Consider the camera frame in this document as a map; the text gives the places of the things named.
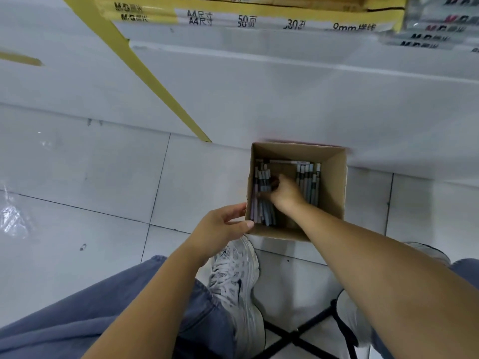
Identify small crumpled clear plastic wrap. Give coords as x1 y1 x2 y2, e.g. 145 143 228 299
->
37 130 57 150

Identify person's right hand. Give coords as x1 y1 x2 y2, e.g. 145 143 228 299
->
256 174 308 218

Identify blue jeans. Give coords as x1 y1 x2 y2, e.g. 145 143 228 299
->
0 254 479 359

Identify stack of gold paper packs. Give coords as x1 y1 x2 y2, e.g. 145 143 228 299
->
93 0 409 32

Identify person's right forearm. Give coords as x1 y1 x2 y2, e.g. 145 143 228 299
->
290 201 479 359

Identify person's left forearm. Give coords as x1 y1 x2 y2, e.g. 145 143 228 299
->
82 239 210 359

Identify white grey sneaker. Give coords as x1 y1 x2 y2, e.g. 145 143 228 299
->
208 235 266 359
335 241 452 348

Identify pencils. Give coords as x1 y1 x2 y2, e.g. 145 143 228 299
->
250 159 322 227

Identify large crumpled clear plastic wrap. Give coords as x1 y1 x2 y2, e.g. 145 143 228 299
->
0 190 30 240

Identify small brown cardboard box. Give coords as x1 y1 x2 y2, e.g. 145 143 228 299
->
245 142 349 242

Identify beige paper strap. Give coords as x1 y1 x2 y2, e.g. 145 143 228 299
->
0 51 42 67

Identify person's left hand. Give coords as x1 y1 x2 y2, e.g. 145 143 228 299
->
191 202 256 261

